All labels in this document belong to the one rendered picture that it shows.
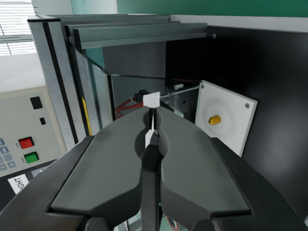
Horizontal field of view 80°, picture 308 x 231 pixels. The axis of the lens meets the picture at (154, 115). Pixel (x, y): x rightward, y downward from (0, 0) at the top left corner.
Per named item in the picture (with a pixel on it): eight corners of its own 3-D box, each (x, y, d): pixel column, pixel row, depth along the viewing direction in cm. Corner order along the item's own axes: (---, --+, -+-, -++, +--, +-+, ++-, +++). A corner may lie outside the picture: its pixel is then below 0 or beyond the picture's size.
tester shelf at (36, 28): (60, 18, 29) (26, 19, 27) (112, 246, 62) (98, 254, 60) (43, 14, 62) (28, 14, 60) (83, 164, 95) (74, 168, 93)
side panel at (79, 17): (170, 14, 55) (51, 16, 41) (170, 25, 57) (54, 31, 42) (131, 13, 76) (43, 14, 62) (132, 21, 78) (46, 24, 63)
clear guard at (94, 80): (205, 81, 14) (134, 98, 12) (183, 244, 26) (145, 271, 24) (94, 37, 39) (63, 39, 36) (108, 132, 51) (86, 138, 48)
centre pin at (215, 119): (221, 117, 44) (213, 120, 42) (220, 124, 44) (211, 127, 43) (215, 113, 45) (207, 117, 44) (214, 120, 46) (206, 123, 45)
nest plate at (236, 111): (258, 101, 36) (254, 102, 35) (240, 159, 43) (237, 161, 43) (203, 79, 47) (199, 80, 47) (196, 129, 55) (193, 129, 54)
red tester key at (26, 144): (30, 139, 36) (19, 142, 36) (33, 146, 37) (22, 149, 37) (30, 136, 37) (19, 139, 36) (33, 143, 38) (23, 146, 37)
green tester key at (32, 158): (35, 154, 38) (24, 157, 37) (37, 161, 39) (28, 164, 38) (35, 151, 39) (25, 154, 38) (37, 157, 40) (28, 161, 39)
